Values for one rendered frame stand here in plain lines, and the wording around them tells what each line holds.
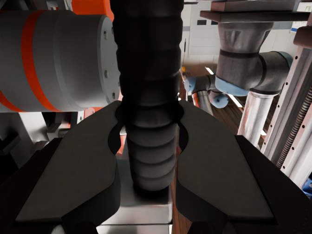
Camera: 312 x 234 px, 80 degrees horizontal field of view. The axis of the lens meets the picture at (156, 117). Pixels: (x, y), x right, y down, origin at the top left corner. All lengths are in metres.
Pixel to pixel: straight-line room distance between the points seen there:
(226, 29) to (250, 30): 0.06
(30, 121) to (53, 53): 0.17
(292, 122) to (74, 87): 0.50
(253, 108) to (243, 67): 0.22
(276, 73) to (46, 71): 0.66
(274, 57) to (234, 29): 0.20
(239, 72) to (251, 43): 0.08
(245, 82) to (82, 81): 0.53
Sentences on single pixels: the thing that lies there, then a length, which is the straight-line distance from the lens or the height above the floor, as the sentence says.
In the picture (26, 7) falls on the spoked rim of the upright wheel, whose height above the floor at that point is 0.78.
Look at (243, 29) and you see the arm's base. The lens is 0.60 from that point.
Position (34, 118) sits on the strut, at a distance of 0.39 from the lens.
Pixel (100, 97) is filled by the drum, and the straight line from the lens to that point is 0.25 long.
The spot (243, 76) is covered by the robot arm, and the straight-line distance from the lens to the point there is 0.65.
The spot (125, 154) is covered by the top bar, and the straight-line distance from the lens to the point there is 0.26.
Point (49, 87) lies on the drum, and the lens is 0.26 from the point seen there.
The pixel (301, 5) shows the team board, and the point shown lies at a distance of 10.01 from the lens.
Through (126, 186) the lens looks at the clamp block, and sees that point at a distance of 0.16.
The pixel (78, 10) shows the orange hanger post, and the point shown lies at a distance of 0.79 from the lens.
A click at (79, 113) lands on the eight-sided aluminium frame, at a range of 0.55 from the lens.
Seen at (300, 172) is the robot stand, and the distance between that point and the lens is 0.56.
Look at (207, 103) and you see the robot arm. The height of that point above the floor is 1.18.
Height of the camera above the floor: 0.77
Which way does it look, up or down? 31 degrees up
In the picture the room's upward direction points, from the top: 179 degrees clockwise
